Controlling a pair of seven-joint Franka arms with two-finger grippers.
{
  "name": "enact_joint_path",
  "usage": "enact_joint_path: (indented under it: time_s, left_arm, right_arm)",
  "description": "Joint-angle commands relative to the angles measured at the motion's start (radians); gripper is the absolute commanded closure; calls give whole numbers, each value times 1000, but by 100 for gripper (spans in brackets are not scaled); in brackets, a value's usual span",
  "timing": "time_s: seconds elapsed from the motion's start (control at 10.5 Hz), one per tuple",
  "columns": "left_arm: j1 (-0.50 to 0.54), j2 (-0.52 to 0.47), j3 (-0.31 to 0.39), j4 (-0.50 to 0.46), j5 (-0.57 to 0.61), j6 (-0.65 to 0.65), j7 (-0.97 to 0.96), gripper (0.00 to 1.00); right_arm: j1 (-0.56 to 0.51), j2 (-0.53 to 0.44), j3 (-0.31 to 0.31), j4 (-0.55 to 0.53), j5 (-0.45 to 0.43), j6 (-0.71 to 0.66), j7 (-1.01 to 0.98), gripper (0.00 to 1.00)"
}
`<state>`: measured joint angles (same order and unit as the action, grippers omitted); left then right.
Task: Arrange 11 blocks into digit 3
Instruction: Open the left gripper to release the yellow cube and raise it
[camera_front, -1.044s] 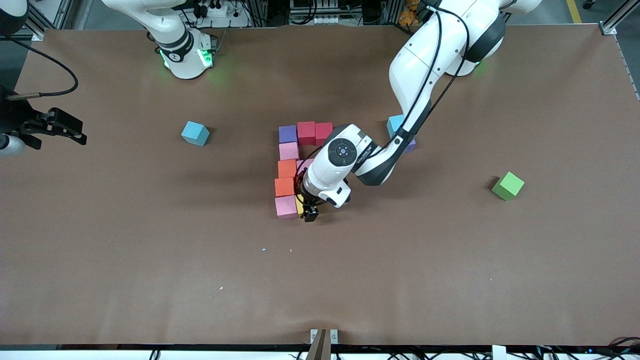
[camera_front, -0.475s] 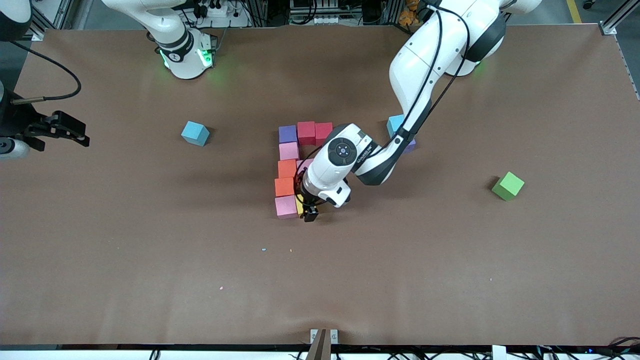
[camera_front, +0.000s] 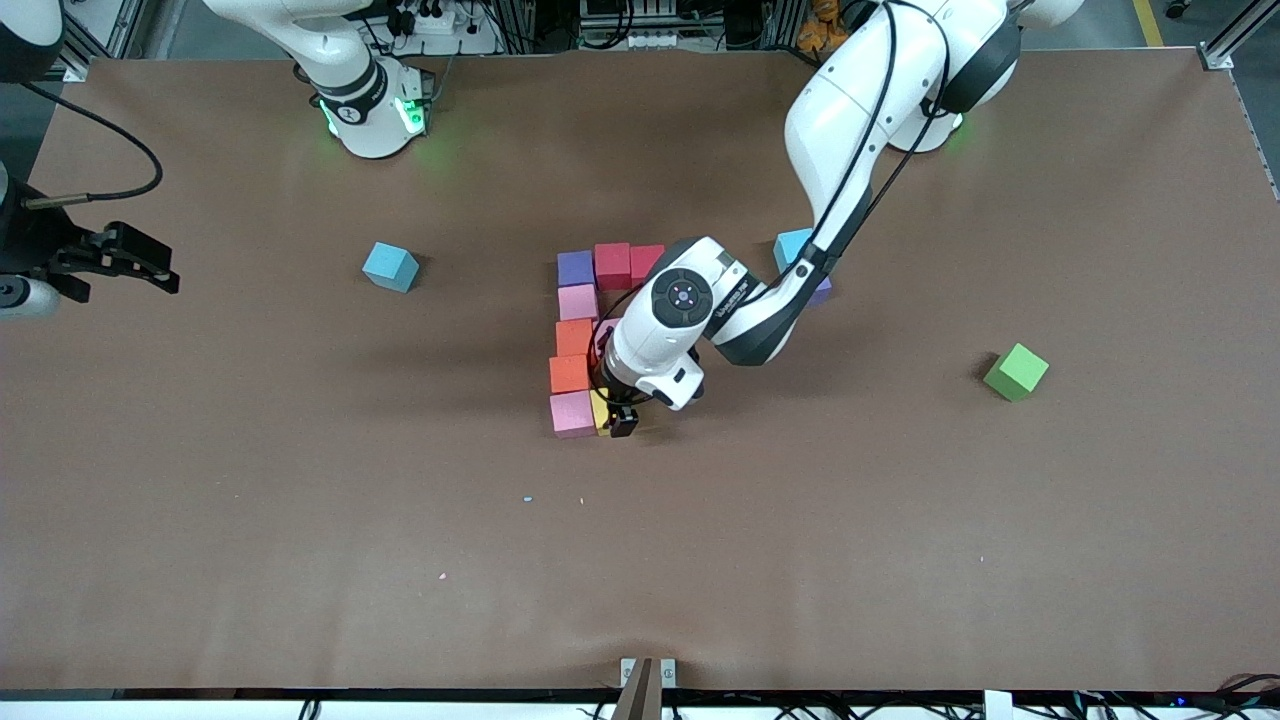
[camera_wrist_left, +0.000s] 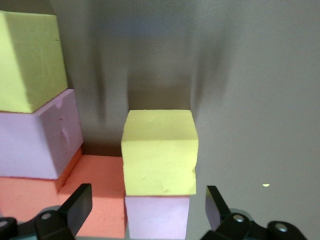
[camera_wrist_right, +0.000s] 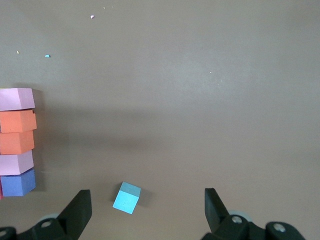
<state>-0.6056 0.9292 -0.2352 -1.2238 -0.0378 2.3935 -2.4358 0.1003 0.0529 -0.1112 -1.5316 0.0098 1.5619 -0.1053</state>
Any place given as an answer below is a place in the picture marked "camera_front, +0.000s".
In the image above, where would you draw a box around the brown table cover sheet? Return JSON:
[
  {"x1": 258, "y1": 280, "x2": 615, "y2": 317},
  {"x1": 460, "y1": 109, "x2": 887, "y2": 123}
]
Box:
[{"x1": 0, "y1": 45, "x2": 1280, "y2": 693}]

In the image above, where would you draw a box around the light blue foam cube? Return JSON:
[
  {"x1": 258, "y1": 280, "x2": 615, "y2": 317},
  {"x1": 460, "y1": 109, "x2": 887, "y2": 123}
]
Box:
[
  {"x1": 361, "y1": 241, "x2": 421, "y2": 294},
  {"x1": 773, "y1": 228, "x2": 814, "y2": 275}
]

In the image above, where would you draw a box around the metal table clamp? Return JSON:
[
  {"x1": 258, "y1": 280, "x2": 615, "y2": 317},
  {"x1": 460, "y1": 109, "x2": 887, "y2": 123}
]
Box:
[{"x1": 618, "y1": 656, "x2": 678, "y2": 720}]

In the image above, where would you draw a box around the white electronics box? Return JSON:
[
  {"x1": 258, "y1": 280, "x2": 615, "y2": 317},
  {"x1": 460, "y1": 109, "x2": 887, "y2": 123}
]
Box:
[{"x1": 578, "y1": 0, "x2": 683, "y2": 51}]

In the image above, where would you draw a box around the white power strip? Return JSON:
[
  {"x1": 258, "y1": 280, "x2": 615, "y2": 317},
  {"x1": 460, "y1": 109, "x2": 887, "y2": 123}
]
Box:
[{"x1": 385, "y1": 0, "x2": 501, "y2": 56}]

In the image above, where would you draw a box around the green foam cube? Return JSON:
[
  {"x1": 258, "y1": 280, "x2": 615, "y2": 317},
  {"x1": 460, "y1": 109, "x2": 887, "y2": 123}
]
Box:
[{"x1": 983, "y1": 342, "x2": 1051, "y2": 403}]

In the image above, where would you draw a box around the bag of orange fruits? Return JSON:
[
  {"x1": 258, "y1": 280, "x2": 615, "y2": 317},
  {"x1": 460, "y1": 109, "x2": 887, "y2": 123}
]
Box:
[{"x1": 797, "y1": 0, "x2": 851, "y2": 53}]

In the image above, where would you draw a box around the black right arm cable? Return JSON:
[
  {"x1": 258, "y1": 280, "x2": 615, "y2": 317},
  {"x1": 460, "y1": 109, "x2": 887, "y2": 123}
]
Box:
[{"x1": 18, "y1": 80, "x2": 165, "y2": 211}]

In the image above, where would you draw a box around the aluminium frame strut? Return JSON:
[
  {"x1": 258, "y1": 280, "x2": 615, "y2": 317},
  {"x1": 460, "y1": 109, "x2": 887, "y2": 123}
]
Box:
[
  {"x1": 60, "y1": 0, "x2": 151, "y2": 83},
  {"x1": 1200, "y1": 0, "x2": 1280, "y2": 73}
]

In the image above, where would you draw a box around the black cable bundle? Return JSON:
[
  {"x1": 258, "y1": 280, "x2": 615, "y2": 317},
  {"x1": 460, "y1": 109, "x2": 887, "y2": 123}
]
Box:
[{"x1": 1040, "y1": 672, "x2": 1280, "y2": 720}]

